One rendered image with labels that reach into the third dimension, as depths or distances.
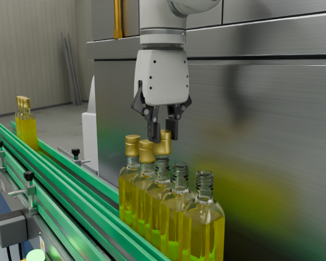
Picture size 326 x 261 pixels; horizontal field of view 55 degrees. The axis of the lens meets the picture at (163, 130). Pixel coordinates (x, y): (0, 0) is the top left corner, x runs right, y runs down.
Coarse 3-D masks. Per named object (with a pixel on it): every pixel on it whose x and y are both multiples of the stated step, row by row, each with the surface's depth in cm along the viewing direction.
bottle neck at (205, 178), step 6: (198, 174) 52; (204, 174) 54; (210, 174) 52; (198, 180) 52; (204, 180) 52; (210, 180) 52; (198, 186) 53; (204, 186) 52; (210, 186) 52; (198, 192) 53; (204, 192) 52; (210, 192) 52; (198, 198) 53; (204, 198) 52; (210, 198) 53
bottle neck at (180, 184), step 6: (174, 168) 56; (180, 168) 56; (186, 168) 56; (174, 174) 56; (180, 174) 56; (186, 174) 56; (174, 180) 57; (180, 180) 56; (186, 180) 57; (174, 186) 57; (180, 186) 57; (186, 186) 57; (180, 192) 57
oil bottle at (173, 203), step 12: (168, 192) 58; (192, 192) 58; (168, 204) 57; (180, 204) 55; (168, 216) 57; (180, 216) 55; (168, 228) 58; (180, 228) 56; (168, 240) 58; (180, 240) 56; (168, 252) 59; (180, 252) 57
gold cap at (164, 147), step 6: (162, 132) 60; (168, 132) 60; (162, 138) 59; (168, 138) 60; (156, 144) 60; (162, 144) 59; (168, 144) 60; (156, 150) 60; (162, 150) 60; (168, 150) 60
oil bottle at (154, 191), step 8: (152, 184) 62; (160, 184) 61; (168, 184) 61; (152, 192) 61; (160, 192) 60; (152, 200) 62; (160, 200) 60; (152, 208) 62; (160, 208) 60; (152, 216) 62; (160, 216) 61; (152, 224) 63; (160, 224) 61; (152, 232) 63; (160, 232) 61; (152, 240) 64; (160, 240) 62; (160, 248) 62
